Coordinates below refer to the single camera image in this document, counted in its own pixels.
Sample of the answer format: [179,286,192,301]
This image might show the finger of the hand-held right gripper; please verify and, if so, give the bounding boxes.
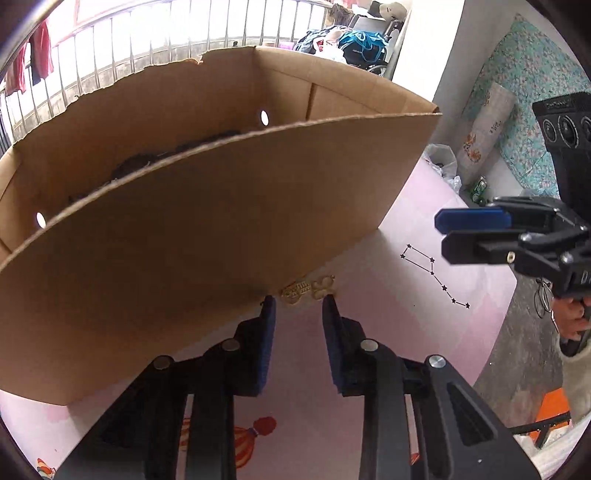
[441,229,527,266]
[434,198,561,232]

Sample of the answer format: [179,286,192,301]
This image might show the metal balcony railing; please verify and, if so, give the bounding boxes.
[0,0,334,149]

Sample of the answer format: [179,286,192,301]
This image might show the wheelchair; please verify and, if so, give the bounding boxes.
[342,14,408,80]

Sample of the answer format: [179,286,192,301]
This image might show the teal floral quilt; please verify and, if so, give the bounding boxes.
[462,14,591,197]

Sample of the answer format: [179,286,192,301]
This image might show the white floral pillow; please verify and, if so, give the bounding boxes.
[462,82,516,172]

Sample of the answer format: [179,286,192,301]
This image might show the person's right forearm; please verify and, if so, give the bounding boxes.
[556,339,591,426]

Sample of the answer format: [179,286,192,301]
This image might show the gold curled earring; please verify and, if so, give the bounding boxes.
[310,275,337,299]

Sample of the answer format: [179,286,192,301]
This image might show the large cardboard box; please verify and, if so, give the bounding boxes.
[0,45,443,407]

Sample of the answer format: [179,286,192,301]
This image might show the white crumpled plastic bag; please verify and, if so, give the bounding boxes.
[422,143,462,191]

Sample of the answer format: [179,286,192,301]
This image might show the person's right hand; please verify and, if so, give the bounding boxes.
[551,295,591,342]

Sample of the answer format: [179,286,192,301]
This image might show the beige hat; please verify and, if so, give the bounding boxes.
[369,0,413,22]

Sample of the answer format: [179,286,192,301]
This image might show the orange stool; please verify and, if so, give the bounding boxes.
[530,388,574,449]

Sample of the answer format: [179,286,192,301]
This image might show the hanging pink red clothes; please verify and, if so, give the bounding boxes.
[4,18,54,96]

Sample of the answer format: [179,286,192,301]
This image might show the pink printed tablecloth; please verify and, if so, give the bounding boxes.
[0,157,519,480]

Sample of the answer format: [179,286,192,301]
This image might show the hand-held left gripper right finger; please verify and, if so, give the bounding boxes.
[322,295,541,480]

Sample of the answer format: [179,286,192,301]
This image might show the eyeglasses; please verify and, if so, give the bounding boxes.
[534,279,556,320]

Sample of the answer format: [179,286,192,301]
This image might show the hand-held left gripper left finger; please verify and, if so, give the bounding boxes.
[55,295,278,480]

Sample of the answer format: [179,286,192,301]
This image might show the pile of blue clothes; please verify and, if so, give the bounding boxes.
[294,25,389,65]

